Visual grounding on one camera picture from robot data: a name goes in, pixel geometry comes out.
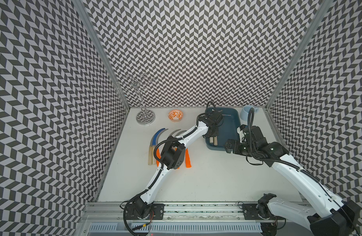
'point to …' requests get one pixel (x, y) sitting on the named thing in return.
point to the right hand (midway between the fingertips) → (231, 149)
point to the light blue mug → (244, 111)
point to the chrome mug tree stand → (144, 117)
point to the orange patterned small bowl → (175, 115)
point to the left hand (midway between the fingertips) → (213, 134)
